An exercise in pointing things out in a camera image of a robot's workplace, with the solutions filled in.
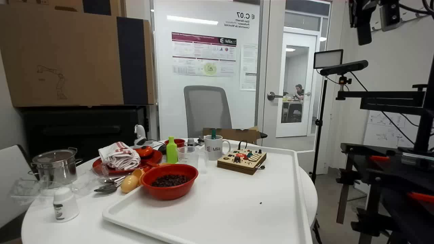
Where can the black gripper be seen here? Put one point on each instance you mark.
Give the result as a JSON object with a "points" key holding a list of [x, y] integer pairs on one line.
{"points": [[363, 10]]}

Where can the wooden switch board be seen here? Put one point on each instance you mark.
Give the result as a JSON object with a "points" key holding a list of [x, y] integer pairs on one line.
{"points": [[242, 160]]}

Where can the black LED light panel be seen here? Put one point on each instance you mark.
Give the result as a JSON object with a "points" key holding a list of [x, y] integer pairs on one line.
{"points": [[329, 59]]}

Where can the white glass door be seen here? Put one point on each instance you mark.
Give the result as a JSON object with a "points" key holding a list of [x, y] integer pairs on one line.
{"points": [[296, 82]]}

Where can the whiteboard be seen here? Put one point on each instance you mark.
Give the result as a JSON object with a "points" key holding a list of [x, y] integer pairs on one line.
{"points": [[398, 129]]}

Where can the black light stand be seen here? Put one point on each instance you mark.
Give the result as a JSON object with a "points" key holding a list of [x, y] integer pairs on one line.
{"points": [[321, 126]]}

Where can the white paper sheet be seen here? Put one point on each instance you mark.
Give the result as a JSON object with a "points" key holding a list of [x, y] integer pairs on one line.
{"points": [[249, 68]]}

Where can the grey mesh office chair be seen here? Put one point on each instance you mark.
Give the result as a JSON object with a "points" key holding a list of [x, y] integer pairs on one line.
{"points": [[207, 110]]}

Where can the teal marker in mug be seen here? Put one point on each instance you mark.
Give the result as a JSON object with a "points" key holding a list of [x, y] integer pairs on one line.
{"points": [[213, 135]]}

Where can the white mug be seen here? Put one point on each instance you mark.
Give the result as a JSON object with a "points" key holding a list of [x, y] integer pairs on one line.
{"points": [[215, 147]]}

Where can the clear plastic cup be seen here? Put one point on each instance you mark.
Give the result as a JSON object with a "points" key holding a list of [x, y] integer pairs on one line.
{"points": [[196, 160]]}

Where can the small red bowl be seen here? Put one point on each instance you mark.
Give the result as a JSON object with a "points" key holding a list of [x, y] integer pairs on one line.
{"points": [[179, 143]]}

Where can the white plastic tray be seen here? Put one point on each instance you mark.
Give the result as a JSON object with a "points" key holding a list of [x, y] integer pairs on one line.
{"points": [[235, 208]]}

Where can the green squeeze bottle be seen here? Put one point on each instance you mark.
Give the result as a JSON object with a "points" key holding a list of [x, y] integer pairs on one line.
{"points": [[171, 151]]}

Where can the red bowl with coffee beans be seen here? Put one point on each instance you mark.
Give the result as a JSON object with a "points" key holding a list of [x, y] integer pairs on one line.
{"points": [[170, 181]]}

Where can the white tabletop device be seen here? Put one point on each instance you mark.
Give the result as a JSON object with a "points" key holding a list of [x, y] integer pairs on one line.
{"points": [[140, 135]]}

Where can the red small object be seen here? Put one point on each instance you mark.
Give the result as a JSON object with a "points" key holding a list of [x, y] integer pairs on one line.
{"points": [[146, 152]]}

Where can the yellow orange plastic scoop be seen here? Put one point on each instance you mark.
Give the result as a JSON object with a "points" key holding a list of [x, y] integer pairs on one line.
{"points": [[131, 182]]}

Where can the red plate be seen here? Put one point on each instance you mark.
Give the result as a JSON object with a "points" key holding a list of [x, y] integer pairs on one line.
{"points": [[106, 170]]}

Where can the black cabinet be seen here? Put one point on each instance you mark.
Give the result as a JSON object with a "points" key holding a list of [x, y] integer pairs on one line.
{"points": [[82, 129]]}

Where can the metal utensil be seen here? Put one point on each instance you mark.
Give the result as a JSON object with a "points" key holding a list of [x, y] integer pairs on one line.
{"points": [[108, 186]]}

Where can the large cardboard box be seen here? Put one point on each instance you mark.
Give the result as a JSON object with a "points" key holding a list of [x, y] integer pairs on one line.
{"points": [[59, 59]]}

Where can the white pill bottle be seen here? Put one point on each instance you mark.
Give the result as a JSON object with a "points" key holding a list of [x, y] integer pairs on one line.
{"points": [[66, 205]]}

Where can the clear plastic container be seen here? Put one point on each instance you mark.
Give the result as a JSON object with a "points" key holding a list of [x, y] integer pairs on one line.
{"points": [[25, 190]]}

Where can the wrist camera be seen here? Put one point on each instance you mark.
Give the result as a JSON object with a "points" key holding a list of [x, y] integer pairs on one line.
{"points": [[390, 14]]}

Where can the black stereo camera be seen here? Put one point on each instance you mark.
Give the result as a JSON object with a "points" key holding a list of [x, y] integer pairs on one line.
{"points": [[344, 68]]}

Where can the black metal stand frame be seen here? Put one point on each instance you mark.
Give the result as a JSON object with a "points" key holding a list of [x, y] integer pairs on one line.
{"points": [[398, 181]]}

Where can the purple white wall poster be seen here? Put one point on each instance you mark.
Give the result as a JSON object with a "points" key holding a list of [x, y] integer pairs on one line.
{"points": [[204, 53]]}

